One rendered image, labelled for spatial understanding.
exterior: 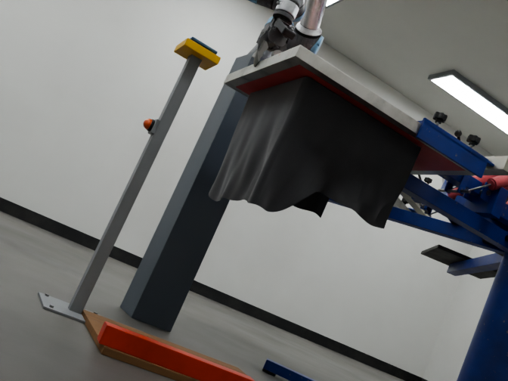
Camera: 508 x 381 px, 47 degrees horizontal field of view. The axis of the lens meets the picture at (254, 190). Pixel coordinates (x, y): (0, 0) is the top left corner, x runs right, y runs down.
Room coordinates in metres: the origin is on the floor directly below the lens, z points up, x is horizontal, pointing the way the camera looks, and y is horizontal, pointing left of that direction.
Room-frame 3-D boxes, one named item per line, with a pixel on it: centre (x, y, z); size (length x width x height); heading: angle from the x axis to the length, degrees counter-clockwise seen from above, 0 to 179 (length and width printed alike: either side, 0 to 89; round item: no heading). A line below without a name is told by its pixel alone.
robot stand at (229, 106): (2.50, 0.20, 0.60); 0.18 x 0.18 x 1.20; 26
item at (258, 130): (1.92, 0.07, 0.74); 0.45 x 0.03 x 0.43; 22
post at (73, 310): (1.93, 0.36, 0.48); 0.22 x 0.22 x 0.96; 22
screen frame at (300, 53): (2.03, -0.20, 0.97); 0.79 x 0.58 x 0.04; 112
